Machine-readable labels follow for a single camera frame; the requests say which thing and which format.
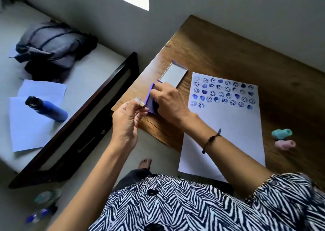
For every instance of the person's right hand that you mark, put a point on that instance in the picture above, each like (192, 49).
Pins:
(172, 103)

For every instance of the person's left hand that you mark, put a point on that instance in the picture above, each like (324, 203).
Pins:
(124, 126)

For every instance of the person's right thumb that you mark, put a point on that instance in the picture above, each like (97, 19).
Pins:
(156, 96)

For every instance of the person's left thumb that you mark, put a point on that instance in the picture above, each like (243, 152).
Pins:
(142, 113)

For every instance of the small silver stamp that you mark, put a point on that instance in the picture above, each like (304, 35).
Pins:
(139, 102)

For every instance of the purple ink pad case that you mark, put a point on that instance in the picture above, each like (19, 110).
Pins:
(174, 74)

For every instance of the person's left forearm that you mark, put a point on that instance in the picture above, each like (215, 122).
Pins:
(101, 185)

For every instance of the person's right forearm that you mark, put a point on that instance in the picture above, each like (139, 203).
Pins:
(228, 157)

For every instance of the person's foot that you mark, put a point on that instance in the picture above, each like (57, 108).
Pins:
(145, 164)

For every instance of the white mattress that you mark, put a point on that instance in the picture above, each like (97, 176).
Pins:
(96, 70)

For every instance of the dark trousers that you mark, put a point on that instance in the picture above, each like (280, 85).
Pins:
(132, 177)

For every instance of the white paper with blue stamps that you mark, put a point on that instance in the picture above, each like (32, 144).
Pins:
(236, 126)

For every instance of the blue bottle with black cap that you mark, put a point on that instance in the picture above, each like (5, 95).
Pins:
(49, 110)

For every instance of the blank white paper sheet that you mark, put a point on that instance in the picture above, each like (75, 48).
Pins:
(50, 89)
(28, 129)

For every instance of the zebra print top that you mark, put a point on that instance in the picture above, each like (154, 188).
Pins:
(203, 208)

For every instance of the grey backpack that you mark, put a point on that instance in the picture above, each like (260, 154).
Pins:
(50, 47)

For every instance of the clear green plastic bottle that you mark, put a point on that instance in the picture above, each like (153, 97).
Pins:
(47, 196)

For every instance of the teal stamp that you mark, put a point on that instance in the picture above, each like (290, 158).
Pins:
(281, 134)

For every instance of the pink stamp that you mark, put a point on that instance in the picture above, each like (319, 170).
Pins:
(285, 145)

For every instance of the clear bottle with blue label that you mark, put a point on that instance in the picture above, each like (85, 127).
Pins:
(40, 214)

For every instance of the dark wooden bed frame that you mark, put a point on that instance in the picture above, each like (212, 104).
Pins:
(83, 134)

